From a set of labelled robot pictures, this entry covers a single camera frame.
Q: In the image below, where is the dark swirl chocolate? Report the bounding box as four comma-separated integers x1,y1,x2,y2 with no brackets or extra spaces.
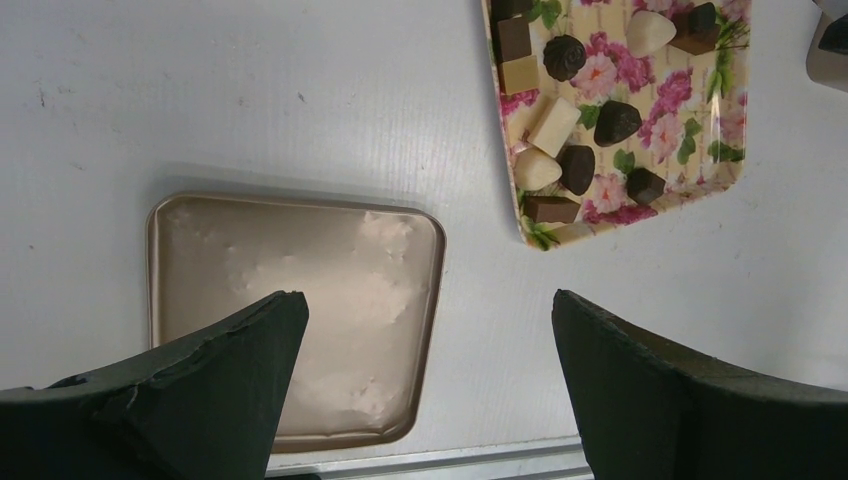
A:
543,35,587,82

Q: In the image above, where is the floral rectangular tray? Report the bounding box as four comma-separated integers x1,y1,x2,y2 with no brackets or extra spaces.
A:
482,1,752,251

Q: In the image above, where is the brown rectangular chocolate bar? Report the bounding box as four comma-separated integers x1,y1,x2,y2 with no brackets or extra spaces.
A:
523,196,581,224

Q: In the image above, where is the brown square chocolate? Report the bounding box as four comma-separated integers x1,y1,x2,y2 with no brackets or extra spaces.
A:
493,16,532,64

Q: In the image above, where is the white heart chocolate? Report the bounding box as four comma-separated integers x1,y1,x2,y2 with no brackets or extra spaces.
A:
514,148,562,191

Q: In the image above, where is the dark heart chocolate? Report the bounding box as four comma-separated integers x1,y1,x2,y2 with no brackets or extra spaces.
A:
593,100,643,147

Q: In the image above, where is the gold box lid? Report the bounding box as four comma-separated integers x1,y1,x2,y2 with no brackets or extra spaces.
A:
147,193,446,453

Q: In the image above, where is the gold chocolate box with dividers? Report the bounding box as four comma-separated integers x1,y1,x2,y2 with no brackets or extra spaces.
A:
806,0,847,92

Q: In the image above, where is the small dark square chocolate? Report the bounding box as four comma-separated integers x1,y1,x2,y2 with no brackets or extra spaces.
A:
626,168,666,205

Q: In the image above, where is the dark oval chocolate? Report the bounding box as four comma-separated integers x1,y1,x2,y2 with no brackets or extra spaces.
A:
556,145,595,195

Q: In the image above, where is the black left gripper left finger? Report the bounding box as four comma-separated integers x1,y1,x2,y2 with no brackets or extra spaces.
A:
1,291,309,479

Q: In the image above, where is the tan square chocolate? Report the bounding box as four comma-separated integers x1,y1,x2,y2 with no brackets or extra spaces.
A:
498,55,540,95

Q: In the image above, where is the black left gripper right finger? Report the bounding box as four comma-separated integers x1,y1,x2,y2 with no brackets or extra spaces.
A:
552,290,847,479

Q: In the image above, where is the white rectangular chocolate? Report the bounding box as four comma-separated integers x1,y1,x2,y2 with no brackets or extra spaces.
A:
527,98,582,157

